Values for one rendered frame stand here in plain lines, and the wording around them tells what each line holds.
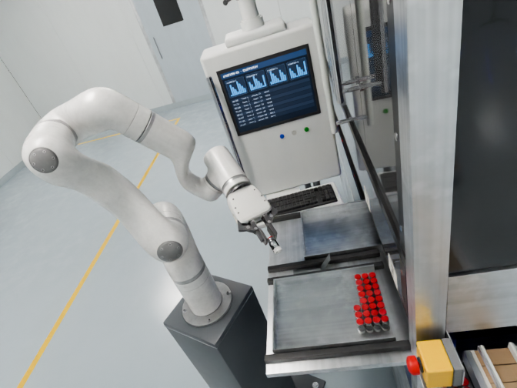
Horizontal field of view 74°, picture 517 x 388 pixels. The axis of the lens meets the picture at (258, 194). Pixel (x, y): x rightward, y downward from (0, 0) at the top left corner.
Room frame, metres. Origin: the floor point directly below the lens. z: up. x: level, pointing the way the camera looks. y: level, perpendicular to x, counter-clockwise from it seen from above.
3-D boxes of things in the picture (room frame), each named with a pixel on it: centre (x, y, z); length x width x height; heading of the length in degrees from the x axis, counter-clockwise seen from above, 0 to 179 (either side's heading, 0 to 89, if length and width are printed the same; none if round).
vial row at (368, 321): (0.64, -0.20, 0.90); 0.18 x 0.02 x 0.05; 167
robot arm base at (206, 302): (0.87, 0.31, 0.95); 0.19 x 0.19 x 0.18
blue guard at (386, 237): (1.43, -0.48, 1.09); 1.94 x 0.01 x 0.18; 167
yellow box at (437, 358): (0.37, -0.26, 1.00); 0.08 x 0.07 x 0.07; 77
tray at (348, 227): (0.97, -0.28, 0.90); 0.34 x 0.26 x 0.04; 77
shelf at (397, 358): (0.82, -0.17, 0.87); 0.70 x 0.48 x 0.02; 167
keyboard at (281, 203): (1.35, -0.15, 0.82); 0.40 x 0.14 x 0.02; 83
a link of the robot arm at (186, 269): (0.90, 0.31, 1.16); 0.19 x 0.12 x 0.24; 10
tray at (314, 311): (0.66, -0.09, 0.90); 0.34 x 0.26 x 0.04; 76
